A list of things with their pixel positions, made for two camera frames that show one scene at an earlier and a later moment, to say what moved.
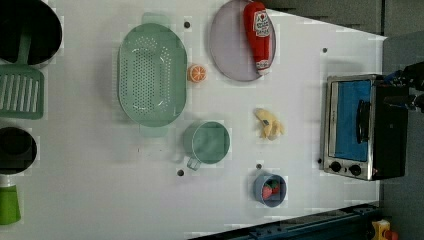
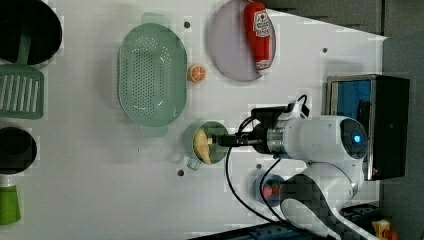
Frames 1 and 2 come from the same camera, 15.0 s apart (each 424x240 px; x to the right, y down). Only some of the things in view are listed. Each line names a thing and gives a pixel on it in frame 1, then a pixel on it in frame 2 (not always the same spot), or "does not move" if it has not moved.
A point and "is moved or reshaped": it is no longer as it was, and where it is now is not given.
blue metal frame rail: (347, 223) does not move
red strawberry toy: (270, 188) does not move
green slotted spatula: (22, 87) does not move
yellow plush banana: (272, 126) is moved or reshaped
